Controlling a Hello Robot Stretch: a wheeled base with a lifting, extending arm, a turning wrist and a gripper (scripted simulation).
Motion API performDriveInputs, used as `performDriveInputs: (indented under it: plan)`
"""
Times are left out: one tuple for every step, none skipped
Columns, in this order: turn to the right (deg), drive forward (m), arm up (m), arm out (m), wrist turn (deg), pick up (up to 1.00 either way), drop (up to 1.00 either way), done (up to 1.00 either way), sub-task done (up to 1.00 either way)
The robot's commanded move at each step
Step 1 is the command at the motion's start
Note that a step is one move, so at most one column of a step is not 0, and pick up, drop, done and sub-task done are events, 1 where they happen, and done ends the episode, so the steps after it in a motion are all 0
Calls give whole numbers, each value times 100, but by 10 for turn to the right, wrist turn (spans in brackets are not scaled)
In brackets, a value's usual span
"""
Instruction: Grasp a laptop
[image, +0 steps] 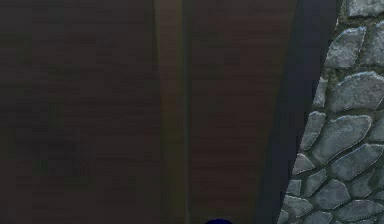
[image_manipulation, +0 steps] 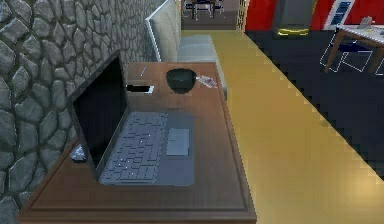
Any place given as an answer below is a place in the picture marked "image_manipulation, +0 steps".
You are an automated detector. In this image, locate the grey open laptop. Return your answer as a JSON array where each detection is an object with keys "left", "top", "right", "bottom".
[{"left": 65, "top": 49, "right": 196, "bottom": 187}]

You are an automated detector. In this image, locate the black bowl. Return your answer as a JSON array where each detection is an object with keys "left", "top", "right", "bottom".
[{"left": 165, "top": 68, "right": 198, "bottom": 95}]

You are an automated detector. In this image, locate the crumpled clear wrapper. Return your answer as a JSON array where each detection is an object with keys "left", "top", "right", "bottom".
[{"left": 196, "top": 75, "right": 218, "bottom": 89}]

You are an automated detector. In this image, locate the brown wooden desk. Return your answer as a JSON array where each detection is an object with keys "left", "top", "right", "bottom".
[{"left": 15, "top": 61, "right": 258, "bottom": 224}]

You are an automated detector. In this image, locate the black flat phone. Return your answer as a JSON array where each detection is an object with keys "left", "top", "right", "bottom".
[{"left": 126, "top": 84, "right": 155, "bottom": 95}]

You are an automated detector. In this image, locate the pale grey sofa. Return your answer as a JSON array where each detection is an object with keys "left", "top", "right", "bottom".
[{"left": 145, "top": 0, "right": 228, "bottom": 101}]

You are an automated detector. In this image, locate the dark table with chairs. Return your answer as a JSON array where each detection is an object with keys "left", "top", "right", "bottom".
[{"left": 182, "top": 0, "right": 225, "bottom": 22}]

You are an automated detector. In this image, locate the small grey black object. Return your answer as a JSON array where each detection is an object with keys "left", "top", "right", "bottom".
[{"left": 69, "top": 143, "right": 88, "bottom": 164}]

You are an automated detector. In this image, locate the grey cabinet with yellow base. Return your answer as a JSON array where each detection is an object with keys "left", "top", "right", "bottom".
[{"left": 271, "top": 0, "right": 317, "bottom": 37}]

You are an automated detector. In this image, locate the white framed blue picture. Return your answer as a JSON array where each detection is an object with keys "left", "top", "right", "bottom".
[{"left": 324, "top": 0, "right": 356, "bottom": 31}]

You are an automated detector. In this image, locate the white top wooden table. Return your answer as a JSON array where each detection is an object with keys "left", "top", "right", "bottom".
[{"left": 323, "top": 23, "right": 384, "bottom": 74}]

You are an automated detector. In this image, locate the white wire frame chair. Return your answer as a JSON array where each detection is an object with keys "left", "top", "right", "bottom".
[{"left": 319, "top": 31, "right": 374, "bottom": 73}]

